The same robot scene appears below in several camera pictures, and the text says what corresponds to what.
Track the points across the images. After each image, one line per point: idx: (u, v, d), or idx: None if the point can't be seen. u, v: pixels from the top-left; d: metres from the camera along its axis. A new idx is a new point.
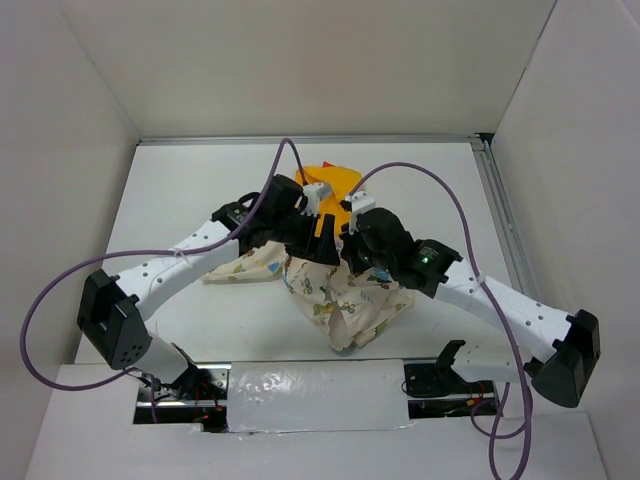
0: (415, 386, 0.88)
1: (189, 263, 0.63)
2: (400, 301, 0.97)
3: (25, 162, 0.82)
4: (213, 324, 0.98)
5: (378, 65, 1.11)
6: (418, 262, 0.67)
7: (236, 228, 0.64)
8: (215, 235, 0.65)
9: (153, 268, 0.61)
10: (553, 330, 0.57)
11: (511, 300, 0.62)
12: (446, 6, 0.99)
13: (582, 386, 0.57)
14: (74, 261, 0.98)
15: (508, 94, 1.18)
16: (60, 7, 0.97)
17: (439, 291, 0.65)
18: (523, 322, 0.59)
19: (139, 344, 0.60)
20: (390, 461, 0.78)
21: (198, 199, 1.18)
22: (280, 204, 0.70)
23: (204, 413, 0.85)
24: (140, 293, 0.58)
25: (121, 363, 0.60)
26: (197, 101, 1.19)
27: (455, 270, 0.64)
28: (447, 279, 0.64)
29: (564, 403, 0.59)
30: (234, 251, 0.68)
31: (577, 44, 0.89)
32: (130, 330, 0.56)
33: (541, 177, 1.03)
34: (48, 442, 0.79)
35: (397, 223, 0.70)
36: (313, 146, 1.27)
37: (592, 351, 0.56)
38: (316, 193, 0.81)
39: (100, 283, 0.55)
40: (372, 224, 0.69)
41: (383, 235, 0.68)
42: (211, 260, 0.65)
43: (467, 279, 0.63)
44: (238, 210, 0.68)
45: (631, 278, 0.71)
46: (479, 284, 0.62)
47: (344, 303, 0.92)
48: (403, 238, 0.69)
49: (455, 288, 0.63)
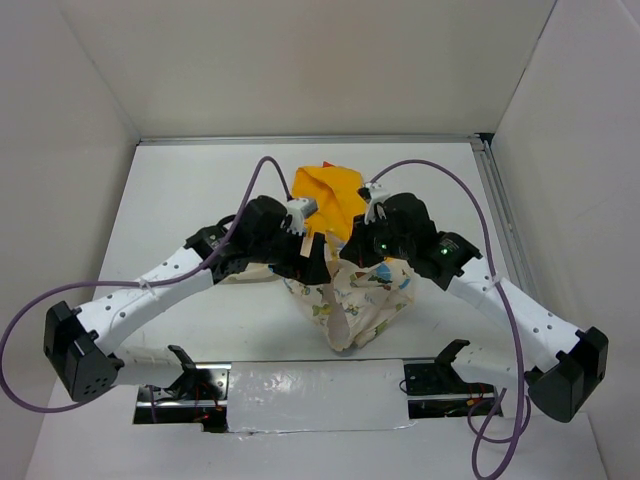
0: (415, 386, 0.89)
1: (155, 296, 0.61)
2: (400, 301, 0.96)
3: (26, 162, 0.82)
4: (213, 324, 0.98)
5: (378, 65, 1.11)
6: (436, 252, 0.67)
7: (208, 257, 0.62)
8: (186, 265, 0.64)
9: (117, 302, 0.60)
10: (559, 341, 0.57)
11: (523, 305, 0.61)
12: (446, 6, 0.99)
13: (578, 402, 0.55)
14: (74, 261, 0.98)
15: (509, 94, 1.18)
16: (60, 8, 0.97)
17: (454, 284, 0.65)
18: (531, 328, 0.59)
19: (102, 378, 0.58)
20: (389, 461, 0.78)
21: (198, 200, 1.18)
22: (262, 229, 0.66)
23: (204, 413, 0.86)
24: (100, 329, 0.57)
25: (86, 394, 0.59)
26: (197, 101, 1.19)
27: (471, 267, 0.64)
28: (462, 273, 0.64)
29: (557, 416, 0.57)
30: (208, 280, 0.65)
31: (577, 44, 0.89)
32: (89, 366, 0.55)
33: (541, 177, 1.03)
34: (48, 442, 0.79)
35: (425, 210, 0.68)
36: (313, 146, 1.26)
37: (595, 370, 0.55)
38: (301, 210, 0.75)
39: (61, 316, 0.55)
40: (399, 208, 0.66)
41: (408, 220, 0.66)
42: (181, 291, 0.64)
43: (482, 277, 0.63)
44: (214, 235, 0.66)
45: (632, 279, 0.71)
46: (493, 283, 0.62)
47: (348, 305, 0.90)
48: (427, 226, 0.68)
49: (469, 284, 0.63)
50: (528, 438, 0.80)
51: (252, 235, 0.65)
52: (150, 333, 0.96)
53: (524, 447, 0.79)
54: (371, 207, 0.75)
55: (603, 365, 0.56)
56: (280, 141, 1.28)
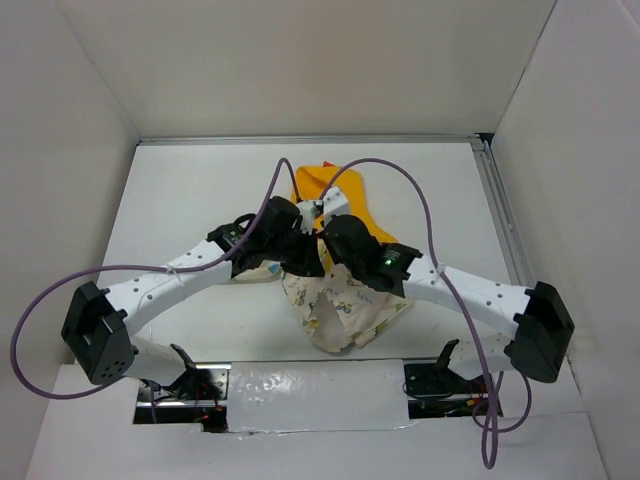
0: (415, 386, 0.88)
1: (181, 282, 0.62)
2: (399, 302, 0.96)
3: (26, 163, 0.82)
4: (212, 324, 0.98)
5: (377, 65, 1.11)
6: (383, 265, 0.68)
7: (230, 249, 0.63)
8: (210, 255, 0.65)
9: (145, 285, 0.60)
10: (513, 306, 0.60)
11: (471, 284, 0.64)
12: (445, 6, 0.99)
13: (556, 358, 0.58)
14: (73, 261, 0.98)
15: (508, 94, 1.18)
16: (60, 7, 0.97)
17: (409, 289, 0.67)
18: (484, 301, 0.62)
19: (121, 360, 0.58)
20: (388, 461, 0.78)
21: (197, 199, 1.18)
22: (277, 229, 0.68)
23: (204, 413, 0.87)
24: (129, 308, 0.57)
25: (102, 377, 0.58)
26: (197, 101, 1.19)
27: (417, 267, 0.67)
28: (409, 276, 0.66)
29: (544, 378, 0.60)
30: (227, 272, 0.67)
31: (578, 43, 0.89)
32: (113, 346, 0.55)
33: (541, 176, 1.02)
34: (46, 443, 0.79)
35: (364, 228, 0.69)
36: (312, 146, 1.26)
37: (559, 319, 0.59)
38: (312, 210, 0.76)
39: (88, 296, 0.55)
40: (340, 233, 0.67)
41: (352, 244, 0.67)
42: (202, 281, 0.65)
43: (427, 272, 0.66)
44: (234, 232, 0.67)
45: (630, 279, 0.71)
46: (438, 274, 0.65)
47: (339, 302, 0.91)
48: (370, 243, 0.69)
49: (419, 283, 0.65)
50: (528, 439, 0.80)
51: (267, 233, 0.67)
52: (151, 333, 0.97)
53: (524, 449, 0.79)
54: (328, 218, 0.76)
55: (567, 315, 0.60)
56: (279, 142, 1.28)
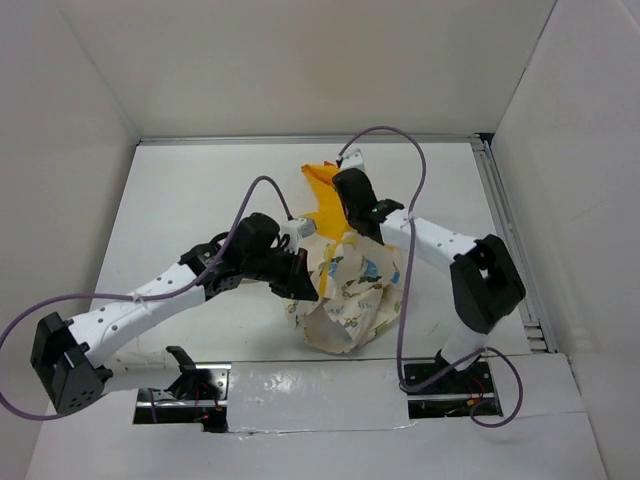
0: (416, 386, 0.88)
1: (148, 310, 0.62)
2: (397, 299, 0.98)
3: (25, 162, 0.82)
4: (212, 324, 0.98)
5: (377, 65, 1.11)
6: (370, 212, 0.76)
7: (201, 273, 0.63)
8: (180, 280, 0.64)
9: (110, 314, 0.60)
10: (457, 248, 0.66)
11: (431, 230, 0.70)
12: (445, 6, 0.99)
13: (489, 304, 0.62)
14: (73, 261, 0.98)
15: (509, 94, 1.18)
16: (59, 7, 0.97)
17: (379, 233, 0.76)
18: (435, 244, 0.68)
19: (89, 391, 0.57)
20: (388, 460, 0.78)
21: (198, 199, 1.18)
22: (253, 248, 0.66)
23: (204, 413, 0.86)
24: (92, 340, 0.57)
25: (69, 409, 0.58)
26: (197, 101, 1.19)
27: (394, 215, 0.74)
28: (386, 220, 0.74)
29: (479, 325, 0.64)
30: (200, 296, 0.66)
31: (578, 42, 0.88)
32: (77, 378, 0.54)
33: (541, 175, 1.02)
34: (47, 443, 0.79)
35: (365, 179, 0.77)
36: (313, 146, 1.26)
37: (500, 269, 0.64)
38: (299, 229, 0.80)
39: (52, 328, 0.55)
40: (340, 179, 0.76)
41: (348, 190, 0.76)
42: (172, 307, 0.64)
43: (400, 218, 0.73)
44: (208, 253, 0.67)
45: (629, 279, 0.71)
46: (408, 221, 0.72)
47: (346, 319, 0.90)
48: (366, 194, 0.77)
49: (390, 226, 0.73)
50: (527, 439, 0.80)
51: (242, 252, 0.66)
52: (151, 333, 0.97)
53: (524, 449, 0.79)
54: None
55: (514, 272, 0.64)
56: (279, 142, 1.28)
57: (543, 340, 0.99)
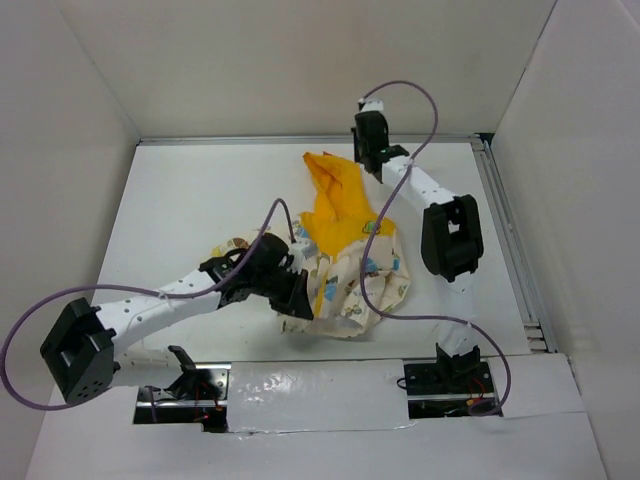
0: (415, 386, 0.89)
1: (171, 307, 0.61)
2: (400, 284, 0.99)
3: (25, 162, 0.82)
4: (212, 324, 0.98)
5: (377, 65, 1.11)
6: (378, 153, 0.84)
7: (222, 280, 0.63)
8: (201, 283, 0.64)
9: (135, 306, 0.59)
10: (435, 197, 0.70)
11: (422, 179, 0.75)
12: (445, 6, 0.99)
13: (450, 255, 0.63)
14: (73, 260, 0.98)
15: (509, 94, 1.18)
16: (60, 8, 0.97)
17: (384, 173, 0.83)
18: (421, 190, 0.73)
19: (100, 380, 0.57)
20: (388, 460, 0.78)
21: (198, 199, 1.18)
22: (266, 264, 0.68)
23: (204, 413, 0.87)
24: (117, 328, 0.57)
25: (78, 398, 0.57)
26: (197, 101, 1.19)
27: (399, 159, 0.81)
28: (390, 162, 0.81)
29: (436, 271, 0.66)
30: (214, 302, 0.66)
31: (578, 42, 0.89)
32: (98, 364, 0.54)
33: (541, 175, 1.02)
34: (47, 443, 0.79)
35: (383, 121, 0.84)
36: (313, 146, 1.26)
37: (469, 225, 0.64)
38: (302, 250, 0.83)
39: (79, 313, 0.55)
40: (360, 117, 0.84)
41: (366, 128, 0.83)
42: (190, 309, 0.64)
43: (403, 163, 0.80)
44: (225, 265, 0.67)
45: (629, 278, 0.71)
46: (407, 167, 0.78)
47: (347, 310, 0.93)
48: (380, 135, 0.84)
49: (391, 168, 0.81)
50: (527, 438, 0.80)
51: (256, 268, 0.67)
52: (151, 333, 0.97)
53: (524, 449, 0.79)
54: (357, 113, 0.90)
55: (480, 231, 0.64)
56: (279, 142, 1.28)
57: (543, 339, 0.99)
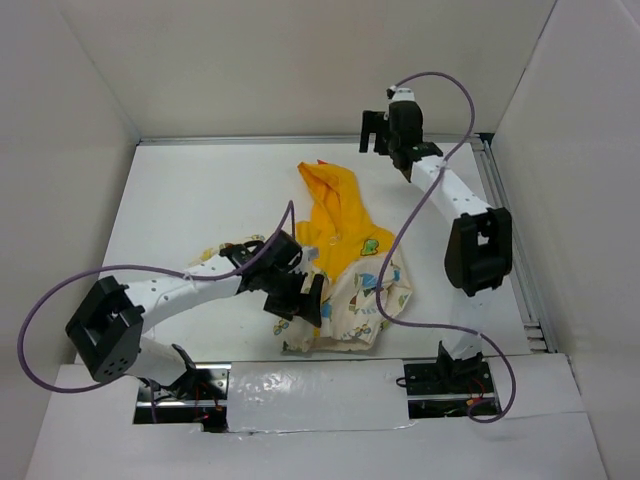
0: (415, 386, 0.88)
1: (195, 288, 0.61)
2: (401, 294, 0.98)
3: (26, 161, 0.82)
4: (212, 324, 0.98)
5: (377, 65, 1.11)
6: (410, 149, 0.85)
7: (244, 266, 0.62)
8: (223, 267, 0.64)
9: (162, 285, 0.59)
10: (466, 207, 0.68)
11: (454, 185, 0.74)
12: (445, 6, 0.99)
13: (478, 268, 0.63)
14: (73, 260, 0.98)
15: (509, 94, 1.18)
16: (60, 7, 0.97)
17: (414, 172, 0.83)
18: (452, 197, 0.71)
19: (126, 358, 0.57)
20: (388, 460, 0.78)
21: (198, 199, 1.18)
22: (281, 258, 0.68)
23: (204, 413, 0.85)
24: (146, 304, 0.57)
25: (103, 375, 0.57)
26: (197, 101, 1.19)
27: (431, 159, 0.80)
28: (421, 160, 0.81)
29: (461, 284, 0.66)
30: (233, 286, 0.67)
31: (578, 42, 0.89)
32: (126, 341, 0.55)
33: (541, 175, 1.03)
34: (46, 443, 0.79)
35: (417, 113, 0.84)
36: (313, 146, 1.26)
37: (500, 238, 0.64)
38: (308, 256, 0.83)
39: (109, 289, 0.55)
40: (395, 106, 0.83)
41: (399, 119, 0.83)
42: (212, 291, 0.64)
43: (436, 163, 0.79)
44: (244, 254, 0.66)
45: (629, 277, 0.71)
46: (438, 169, 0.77)
47: (356, 329, 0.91)
48: (413, 130, 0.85)
49: (422, 168, 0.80)
50: (527, 438, 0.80)
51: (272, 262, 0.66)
52: (152, 333, 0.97)
53: (524, 449, 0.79)
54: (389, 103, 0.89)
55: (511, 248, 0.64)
56: (279, 142, 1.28)
57: (543, 339, 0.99)
